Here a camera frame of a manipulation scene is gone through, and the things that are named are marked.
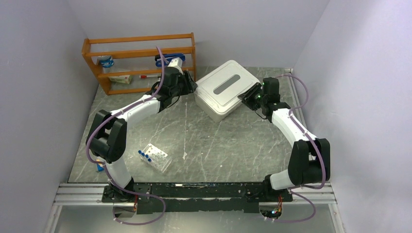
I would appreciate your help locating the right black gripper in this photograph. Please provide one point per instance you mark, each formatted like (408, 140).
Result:
(246, 97)

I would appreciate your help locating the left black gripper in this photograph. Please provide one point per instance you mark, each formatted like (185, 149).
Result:
(190, 86)

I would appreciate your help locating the white plastic bin lid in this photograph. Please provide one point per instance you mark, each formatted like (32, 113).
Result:
(229, 79)

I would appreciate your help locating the beige plastic bin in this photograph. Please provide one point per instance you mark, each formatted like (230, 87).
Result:
(217, 107)

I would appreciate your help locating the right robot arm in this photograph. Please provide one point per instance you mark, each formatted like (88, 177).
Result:
(309, 163)

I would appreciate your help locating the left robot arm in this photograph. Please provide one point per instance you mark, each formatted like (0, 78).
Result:
(106, 140)

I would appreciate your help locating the blue stapler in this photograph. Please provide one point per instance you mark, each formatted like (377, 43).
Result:
(167, 58)

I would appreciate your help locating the red capped marker pen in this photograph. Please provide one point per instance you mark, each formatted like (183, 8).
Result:
(148, 76)

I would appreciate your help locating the small white cardboard box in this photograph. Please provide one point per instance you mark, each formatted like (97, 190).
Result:
(125, 79)

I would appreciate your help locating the orange wooden shelf rack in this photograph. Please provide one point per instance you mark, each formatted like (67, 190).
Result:
(136, 56)

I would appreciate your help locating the white test tube rack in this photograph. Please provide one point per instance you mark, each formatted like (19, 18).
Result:
(155, 157)

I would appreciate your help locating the blue white tape roll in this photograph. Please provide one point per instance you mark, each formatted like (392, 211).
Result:
(106, 61)

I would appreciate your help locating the yellow blue small block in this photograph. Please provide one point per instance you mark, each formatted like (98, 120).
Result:
(99, 168)

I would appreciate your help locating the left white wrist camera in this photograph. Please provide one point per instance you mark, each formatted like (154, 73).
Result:
(176, 63)

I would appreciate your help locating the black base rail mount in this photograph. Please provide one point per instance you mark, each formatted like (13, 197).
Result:
(194, 197)

